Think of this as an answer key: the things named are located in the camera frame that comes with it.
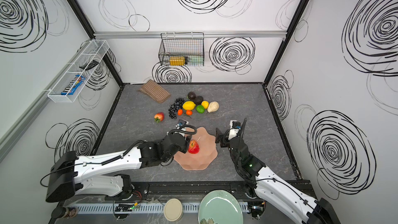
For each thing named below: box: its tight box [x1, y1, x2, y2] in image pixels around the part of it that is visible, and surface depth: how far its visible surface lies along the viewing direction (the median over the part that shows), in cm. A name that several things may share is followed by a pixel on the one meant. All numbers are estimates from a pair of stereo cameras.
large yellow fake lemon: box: [182, 100, 196, 111], surface depth 104 cm
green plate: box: [197, 189, 244, 224], surface depth 69 cm
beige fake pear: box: [207, 101, 220, 114], surface depth 104 cm
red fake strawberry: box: [153, 112, 165, 123], surface depth 98 cm
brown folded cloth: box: [137, 79, 172, 104], surface depth 117 cm
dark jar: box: [51, 206, 79, 219], surface depth 65 cm
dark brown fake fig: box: [187, 91, 196, 101], surface depth 110 cm
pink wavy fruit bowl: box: [173, 126, 219, 171], surface depth 84 cm
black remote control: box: [78, 59, 99, 71], surface depth 82 cm
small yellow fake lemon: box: [201, 100, 209, 109], surface depth 106 cm
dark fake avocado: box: [193, 95, 204, 106], surface depth 107 cm
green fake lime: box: [195, 104, 205, 114], surface depth 104 cm
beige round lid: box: [163, 198, 184, 222], surface depth 65 cm
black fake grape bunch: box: [168, 97, 186, 120], surface depth 104 cm
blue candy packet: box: [60, 74, 87, 96], surface depth 72 cm
